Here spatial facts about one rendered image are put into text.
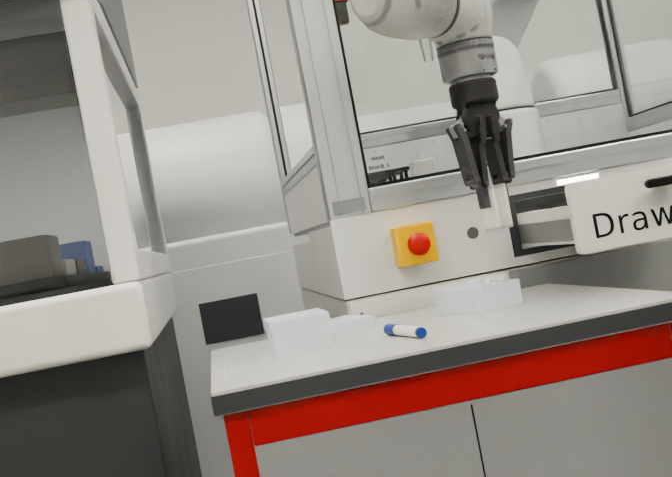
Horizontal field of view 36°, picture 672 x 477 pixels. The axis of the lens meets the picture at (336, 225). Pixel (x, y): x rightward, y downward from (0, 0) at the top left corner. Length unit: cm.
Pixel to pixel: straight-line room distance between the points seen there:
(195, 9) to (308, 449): 411
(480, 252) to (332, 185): 30
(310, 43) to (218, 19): 335
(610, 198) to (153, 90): 377
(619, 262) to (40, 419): 106
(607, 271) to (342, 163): 53
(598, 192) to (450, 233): 37
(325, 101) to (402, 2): 45
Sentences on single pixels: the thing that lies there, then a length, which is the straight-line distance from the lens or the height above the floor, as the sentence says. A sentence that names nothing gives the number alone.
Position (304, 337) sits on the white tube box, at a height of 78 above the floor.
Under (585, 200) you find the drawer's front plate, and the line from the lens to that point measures 160.
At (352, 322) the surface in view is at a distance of 168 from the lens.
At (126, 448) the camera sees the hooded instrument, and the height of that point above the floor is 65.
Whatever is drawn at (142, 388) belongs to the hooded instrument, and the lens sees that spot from 166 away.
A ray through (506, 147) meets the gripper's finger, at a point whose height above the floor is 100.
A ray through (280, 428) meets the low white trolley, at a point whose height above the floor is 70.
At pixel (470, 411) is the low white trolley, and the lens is 129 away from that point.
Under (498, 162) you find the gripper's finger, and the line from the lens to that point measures 163.
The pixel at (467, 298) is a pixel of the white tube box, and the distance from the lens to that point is 159.
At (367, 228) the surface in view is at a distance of 185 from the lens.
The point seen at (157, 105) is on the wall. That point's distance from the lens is 514.
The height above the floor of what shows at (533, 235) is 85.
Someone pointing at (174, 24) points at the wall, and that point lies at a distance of 521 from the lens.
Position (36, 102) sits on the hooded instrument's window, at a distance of 163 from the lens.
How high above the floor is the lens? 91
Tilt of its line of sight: 1 degrees up
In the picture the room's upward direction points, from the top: 11 degrees counter-clockwise
